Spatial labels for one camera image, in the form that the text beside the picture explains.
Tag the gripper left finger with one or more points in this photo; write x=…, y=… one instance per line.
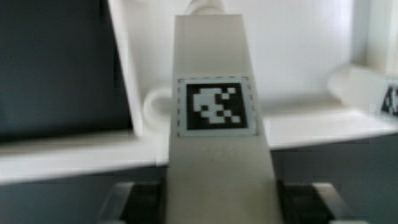
x=134, y=204

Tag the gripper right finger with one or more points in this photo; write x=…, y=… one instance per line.
x=313, y=204

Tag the white desk leg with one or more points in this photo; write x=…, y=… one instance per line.
x=367, y=90
x=221, y=180

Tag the white desk top tray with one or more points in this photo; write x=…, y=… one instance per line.
x=306, y=41

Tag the white U-shaped fence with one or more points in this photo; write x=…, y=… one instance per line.
x=70, y=156

